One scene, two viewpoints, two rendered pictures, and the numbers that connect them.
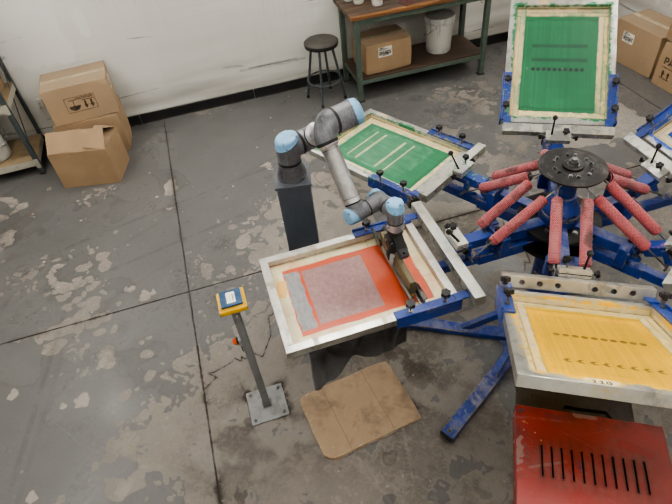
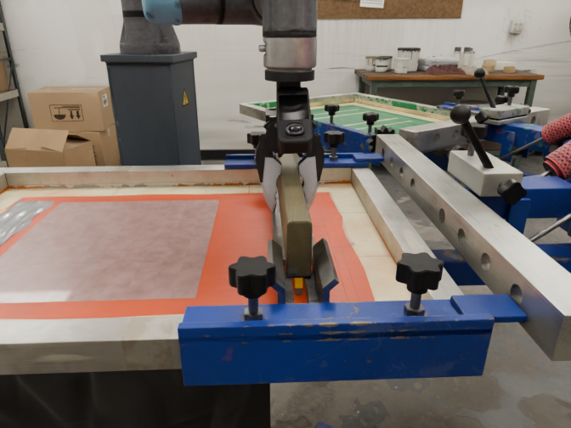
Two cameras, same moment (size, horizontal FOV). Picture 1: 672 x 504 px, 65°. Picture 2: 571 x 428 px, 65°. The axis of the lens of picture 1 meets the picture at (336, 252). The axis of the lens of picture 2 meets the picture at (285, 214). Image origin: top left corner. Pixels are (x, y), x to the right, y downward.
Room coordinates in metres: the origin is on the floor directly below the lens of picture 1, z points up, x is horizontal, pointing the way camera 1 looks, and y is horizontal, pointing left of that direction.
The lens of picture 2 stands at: (1.05, -0.38, 1.27)
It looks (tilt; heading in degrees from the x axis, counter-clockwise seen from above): 23 degrees down; 10
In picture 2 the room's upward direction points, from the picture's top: straight up
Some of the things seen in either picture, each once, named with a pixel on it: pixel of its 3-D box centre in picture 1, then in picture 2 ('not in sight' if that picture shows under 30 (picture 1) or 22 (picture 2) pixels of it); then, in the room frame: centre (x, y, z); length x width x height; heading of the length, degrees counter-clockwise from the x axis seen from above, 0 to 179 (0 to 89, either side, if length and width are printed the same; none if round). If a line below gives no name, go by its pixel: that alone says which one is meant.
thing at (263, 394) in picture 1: (251, 357); not in sight; (1.64, 0.51, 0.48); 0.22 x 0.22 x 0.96; 12
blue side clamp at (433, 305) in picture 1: (427, 310); (333, 337); (1.43, -0.36, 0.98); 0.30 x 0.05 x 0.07; 102
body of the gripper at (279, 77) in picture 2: (394, 237); (289, 111); (1.72, -0.27, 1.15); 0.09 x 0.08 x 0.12; 13
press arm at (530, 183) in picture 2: (466, 242); (511, 197); (1.77, -0.62, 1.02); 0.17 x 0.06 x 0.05; 102
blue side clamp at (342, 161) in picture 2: (381, 229); (296, 171); (1.97, -0.24, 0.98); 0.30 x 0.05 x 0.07; 102
